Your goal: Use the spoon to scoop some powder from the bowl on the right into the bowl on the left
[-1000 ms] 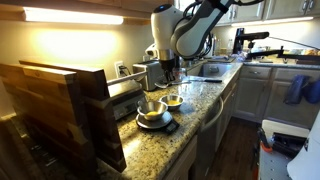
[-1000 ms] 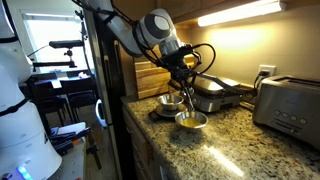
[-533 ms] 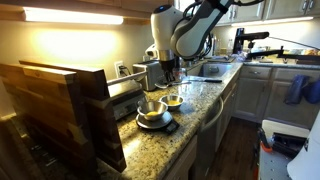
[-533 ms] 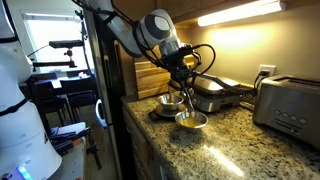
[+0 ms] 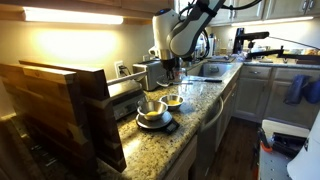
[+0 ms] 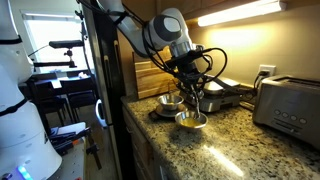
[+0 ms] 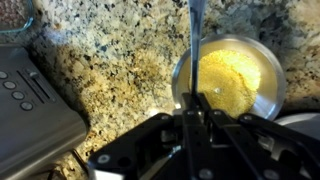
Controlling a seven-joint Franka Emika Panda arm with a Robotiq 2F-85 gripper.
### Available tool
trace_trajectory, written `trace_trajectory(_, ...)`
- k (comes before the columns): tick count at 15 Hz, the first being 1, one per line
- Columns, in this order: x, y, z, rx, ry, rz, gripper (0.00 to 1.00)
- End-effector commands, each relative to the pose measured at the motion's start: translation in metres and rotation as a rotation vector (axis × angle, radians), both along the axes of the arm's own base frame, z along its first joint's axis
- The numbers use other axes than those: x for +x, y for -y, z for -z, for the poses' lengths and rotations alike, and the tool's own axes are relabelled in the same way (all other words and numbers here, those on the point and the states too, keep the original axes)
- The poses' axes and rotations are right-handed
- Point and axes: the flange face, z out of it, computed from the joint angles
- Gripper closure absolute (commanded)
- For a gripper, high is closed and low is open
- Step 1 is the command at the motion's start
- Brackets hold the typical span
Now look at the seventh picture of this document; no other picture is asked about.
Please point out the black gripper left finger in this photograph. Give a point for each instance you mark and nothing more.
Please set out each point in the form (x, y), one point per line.
(196, 143)

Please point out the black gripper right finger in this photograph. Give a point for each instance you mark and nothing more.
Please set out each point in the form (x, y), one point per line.
(266, 140)

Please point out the silver metal spoon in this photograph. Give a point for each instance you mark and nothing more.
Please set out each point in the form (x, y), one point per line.
(196, 33)

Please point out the large steel bowl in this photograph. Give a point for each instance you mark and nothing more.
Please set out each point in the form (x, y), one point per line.
(270, 83)

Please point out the yellow powder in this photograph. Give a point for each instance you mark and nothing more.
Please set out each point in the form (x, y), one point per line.
(230, 80)

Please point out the white saucer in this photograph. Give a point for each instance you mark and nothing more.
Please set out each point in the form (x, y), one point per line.
(300, 122)

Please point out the stainless steel toaster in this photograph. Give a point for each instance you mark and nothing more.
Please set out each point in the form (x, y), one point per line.
(33, 133)

